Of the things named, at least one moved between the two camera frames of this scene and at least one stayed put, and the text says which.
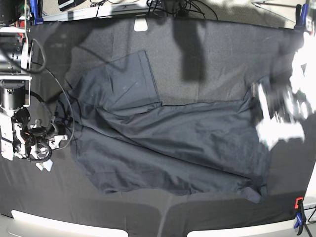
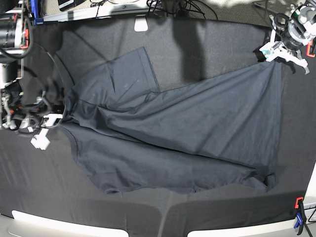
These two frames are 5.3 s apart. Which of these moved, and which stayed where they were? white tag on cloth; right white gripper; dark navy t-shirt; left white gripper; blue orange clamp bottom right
Moved: left white gripper; right white gripper; dark navy t-shirt
Stayed: blue orange clamp bottom right; white tag on cloth
